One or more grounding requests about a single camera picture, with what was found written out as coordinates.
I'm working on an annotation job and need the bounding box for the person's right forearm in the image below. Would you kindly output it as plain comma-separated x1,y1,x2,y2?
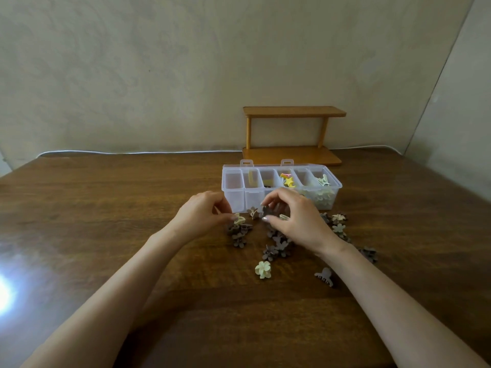
318,243,491,368

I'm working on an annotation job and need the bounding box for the white cable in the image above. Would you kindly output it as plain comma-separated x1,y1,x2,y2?
36,145,403,157

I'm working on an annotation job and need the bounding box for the person's left forearm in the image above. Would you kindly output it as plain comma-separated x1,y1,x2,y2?
21,225,189,368

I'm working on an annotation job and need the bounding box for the person's right hand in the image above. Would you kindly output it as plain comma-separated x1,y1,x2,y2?
260,187,348,257

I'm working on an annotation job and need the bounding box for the person's left hand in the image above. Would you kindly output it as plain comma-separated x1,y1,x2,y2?
168,190,239,244

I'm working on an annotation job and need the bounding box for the small wooden shelf rack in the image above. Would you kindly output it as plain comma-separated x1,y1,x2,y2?
242,106,347,167

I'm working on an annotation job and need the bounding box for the clear plastic compartment box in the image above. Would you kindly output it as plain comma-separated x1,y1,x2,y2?
221,159,343,214

